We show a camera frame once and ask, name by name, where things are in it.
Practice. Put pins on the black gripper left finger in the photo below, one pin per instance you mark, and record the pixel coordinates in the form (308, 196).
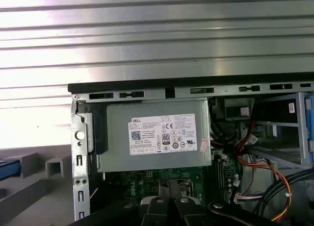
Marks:
(152, 211)

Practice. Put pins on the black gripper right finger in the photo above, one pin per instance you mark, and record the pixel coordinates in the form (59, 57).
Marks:
(186, 211)

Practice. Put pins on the CPU socket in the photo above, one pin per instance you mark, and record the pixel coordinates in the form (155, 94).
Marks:
(189, 184)

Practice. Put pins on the black RAM slot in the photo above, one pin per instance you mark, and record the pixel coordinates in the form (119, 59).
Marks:
(213, 182)
(208, 186)
(217, 182)
(222, 182)

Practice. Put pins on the green motherboard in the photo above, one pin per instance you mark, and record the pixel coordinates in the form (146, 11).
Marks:
(142, 179)

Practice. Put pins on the grey power supply unit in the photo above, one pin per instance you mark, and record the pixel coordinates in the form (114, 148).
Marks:
(117, 142)

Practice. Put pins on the black open PC case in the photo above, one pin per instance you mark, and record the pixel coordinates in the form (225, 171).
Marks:
(79, 128)

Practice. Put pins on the grey parts rack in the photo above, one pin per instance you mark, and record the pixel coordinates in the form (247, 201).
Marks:
(29, 199)

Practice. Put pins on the grey metal drive cage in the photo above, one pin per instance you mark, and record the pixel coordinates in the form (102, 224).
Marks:
(300, 128)

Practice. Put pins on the blue drive cage latch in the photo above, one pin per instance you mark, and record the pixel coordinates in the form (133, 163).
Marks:
(309, 125)

